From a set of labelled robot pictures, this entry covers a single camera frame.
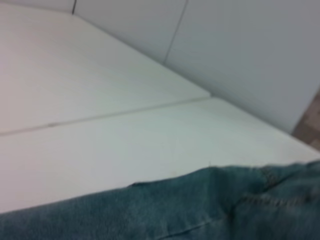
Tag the blue denim shorts with embroidery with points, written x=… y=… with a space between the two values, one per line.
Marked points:
x=150 y=212

